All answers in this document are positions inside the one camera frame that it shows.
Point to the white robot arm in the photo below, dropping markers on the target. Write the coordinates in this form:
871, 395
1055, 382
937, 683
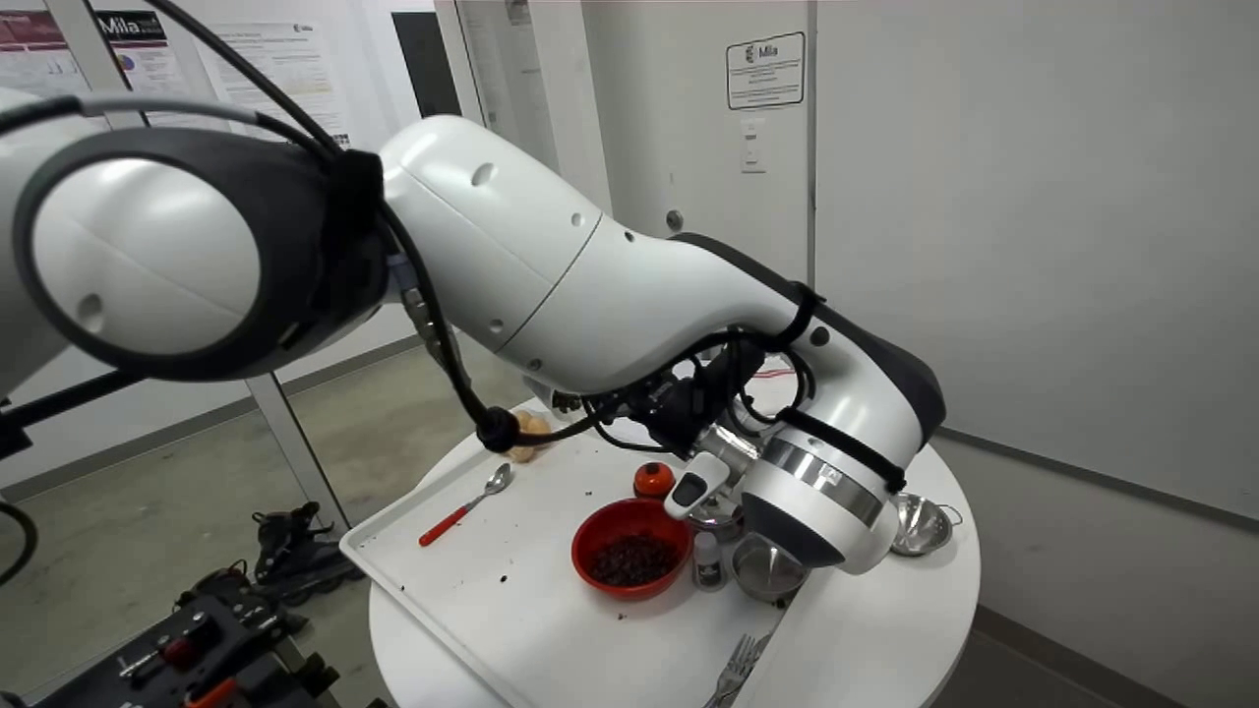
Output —
193, 240

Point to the red bowl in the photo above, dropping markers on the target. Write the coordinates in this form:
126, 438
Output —
628, 515

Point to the coffee beans in bowl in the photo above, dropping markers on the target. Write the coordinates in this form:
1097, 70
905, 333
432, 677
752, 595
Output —
636, 561

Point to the small steel cup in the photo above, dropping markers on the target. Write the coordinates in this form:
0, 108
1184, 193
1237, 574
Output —
765, 572

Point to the steel strainer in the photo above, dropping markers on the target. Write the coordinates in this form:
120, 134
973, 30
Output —
924, 525

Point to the round white table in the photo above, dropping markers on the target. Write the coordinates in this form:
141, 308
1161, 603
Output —
884, 637

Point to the tools pile on floor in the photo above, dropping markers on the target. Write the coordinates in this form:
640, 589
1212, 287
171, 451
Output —
228, 636

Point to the red handled spoon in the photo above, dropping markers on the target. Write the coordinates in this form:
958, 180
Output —
495, 485

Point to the wall sign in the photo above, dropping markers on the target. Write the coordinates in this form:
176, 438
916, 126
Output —
765, 74

